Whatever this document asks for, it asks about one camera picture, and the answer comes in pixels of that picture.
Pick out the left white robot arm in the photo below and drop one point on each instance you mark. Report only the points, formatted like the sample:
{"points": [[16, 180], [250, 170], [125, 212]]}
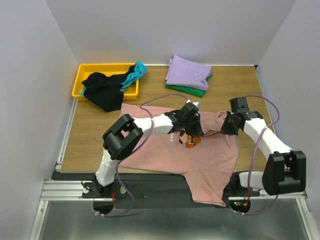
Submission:
{"points": [[121, 139]]}

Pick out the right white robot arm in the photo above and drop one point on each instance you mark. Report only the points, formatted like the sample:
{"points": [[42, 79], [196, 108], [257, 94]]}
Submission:
{"points": [[285, 169]]}

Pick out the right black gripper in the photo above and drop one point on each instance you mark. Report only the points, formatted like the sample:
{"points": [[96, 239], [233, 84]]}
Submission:
{"points": [[229, 126]]}

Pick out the pink t-shirt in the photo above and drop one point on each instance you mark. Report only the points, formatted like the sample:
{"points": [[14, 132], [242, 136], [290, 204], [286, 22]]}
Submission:
{"points": [[207, 162]]}

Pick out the folded lavender t-shirt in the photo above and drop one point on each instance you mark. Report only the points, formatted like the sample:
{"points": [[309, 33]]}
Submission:
{"points": [[186, 73]]}

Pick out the teal garment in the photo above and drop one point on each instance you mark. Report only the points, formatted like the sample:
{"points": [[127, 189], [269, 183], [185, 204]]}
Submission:
{"points": [[134, 73]]}

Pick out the yellow plastic bin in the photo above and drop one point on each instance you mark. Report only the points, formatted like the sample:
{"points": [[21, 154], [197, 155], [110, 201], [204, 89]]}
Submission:
{"points": [[108, 69]]}

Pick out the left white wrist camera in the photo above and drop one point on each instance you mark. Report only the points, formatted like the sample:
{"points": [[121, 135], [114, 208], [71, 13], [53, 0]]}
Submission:
{"points": [[198, 104]]}

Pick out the folded green t-shirt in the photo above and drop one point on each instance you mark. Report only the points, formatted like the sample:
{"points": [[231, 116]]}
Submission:
{"points": [[190, 90]]}

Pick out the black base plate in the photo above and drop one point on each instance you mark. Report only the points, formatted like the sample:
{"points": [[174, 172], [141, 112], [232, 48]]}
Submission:
{"points": [[141, 191]]}

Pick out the aluminium rail frame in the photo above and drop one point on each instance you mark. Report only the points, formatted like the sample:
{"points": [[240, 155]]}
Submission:
{"points": [[63, 214]]}

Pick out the black garment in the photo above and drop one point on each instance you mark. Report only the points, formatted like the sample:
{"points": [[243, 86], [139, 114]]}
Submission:
{"points": [[106, 92]]}

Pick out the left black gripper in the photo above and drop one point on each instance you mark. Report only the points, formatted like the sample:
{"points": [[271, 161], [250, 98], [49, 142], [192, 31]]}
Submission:
{"points": [[197, 131]]}

